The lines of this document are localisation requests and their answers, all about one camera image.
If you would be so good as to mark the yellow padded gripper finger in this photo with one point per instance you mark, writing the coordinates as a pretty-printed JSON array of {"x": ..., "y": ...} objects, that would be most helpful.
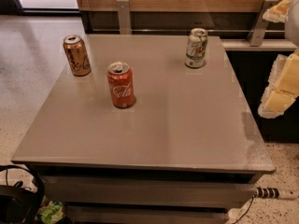
[
  {"x": 283, "y": 87},
  {"x": 279, "y": 12}
]

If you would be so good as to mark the white green 7up can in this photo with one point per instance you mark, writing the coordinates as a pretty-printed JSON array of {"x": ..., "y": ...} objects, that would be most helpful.
[{"x": 196, "y": 48}]

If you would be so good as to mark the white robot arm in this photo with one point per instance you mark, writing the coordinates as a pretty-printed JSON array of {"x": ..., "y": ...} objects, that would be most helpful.
[{"x": 292, "y": 29}]

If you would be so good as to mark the red Coca-Cola can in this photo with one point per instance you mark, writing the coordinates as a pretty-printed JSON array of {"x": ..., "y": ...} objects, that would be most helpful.
[{"x": 120, "y": 82}]

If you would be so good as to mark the gold brown soda can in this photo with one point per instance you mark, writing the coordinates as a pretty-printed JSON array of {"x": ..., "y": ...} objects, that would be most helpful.
[{"x": 76, "y": 53}]

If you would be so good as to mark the grey table with drawers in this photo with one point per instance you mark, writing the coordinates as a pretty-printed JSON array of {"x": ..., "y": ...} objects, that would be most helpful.
[{"x": 187, "y": 151}]

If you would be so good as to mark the green snack bag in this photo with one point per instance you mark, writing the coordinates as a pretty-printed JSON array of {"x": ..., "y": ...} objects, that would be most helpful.
[{"x": 51, "y": 213}]

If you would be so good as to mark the right metal wall bracket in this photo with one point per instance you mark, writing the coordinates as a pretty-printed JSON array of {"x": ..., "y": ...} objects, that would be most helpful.
[{"x": 257, "y": 32}]

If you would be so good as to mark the metal wall bracket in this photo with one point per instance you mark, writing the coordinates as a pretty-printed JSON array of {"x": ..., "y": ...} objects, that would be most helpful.
[
  {"x": 257, "y": 32},
  {"x": 124, "y": 17}
]

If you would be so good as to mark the left metal wall bracket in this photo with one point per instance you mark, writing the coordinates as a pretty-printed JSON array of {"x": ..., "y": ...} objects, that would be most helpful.
[{"x": 124, "y": 17}]

